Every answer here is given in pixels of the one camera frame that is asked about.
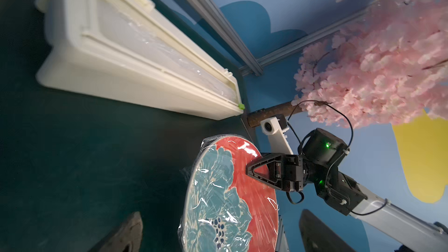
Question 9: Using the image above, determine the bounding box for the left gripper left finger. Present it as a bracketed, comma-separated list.
[89, 211, 143, 252]

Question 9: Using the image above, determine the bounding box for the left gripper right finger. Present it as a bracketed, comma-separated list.
[299, 210, 355, 252]

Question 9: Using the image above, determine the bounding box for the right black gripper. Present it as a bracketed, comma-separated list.
[246, 128, 350, 192]

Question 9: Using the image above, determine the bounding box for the clear plastic wrap sheet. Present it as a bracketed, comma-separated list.
[177, 132, 281, 252]

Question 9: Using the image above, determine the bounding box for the white plastic wrap dispenser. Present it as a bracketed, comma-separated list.
[35, 0, 243, 120]

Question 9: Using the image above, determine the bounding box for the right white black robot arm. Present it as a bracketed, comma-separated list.
[246, 128, 448, 252]

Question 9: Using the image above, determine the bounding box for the pink artificial blossom tree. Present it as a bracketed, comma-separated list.
[246, 0, 448, 130]

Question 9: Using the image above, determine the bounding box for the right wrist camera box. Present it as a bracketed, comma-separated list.
[260, 114, 294, 155]

